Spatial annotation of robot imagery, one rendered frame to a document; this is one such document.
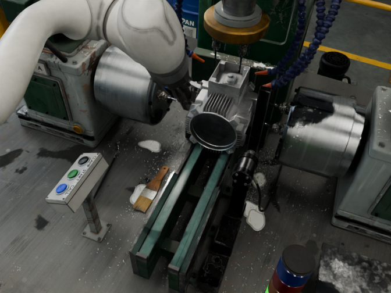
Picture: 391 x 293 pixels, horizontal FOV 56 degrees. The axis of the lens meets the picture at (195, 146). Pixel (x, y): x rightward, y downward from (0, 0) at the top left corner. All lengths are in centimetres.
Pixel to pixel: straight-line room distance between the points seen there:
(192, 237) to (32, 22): 67
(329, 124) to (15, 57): 80
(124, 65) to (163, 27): 57
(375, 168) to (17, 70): 88
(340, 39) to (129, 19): 336
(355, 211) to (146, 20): 87
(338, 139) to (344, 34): 296
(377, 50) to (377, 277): 299
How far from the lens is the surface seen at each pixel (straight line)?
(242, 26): 102
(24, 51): 58
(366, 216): 125
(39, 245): 124
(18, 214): 133
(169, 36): 66
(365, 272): 111
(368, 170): 110
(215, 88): 115
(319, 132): 107
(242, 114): 114
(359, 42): 393
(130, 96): 118
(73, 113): 137
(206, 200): 111
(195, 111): 113
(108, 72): 121
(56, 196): 99
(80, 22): 72
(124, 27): 64
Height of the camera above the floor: 183
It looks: 47 degrees down
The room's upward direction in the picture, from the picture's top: 3 degrees clockwise
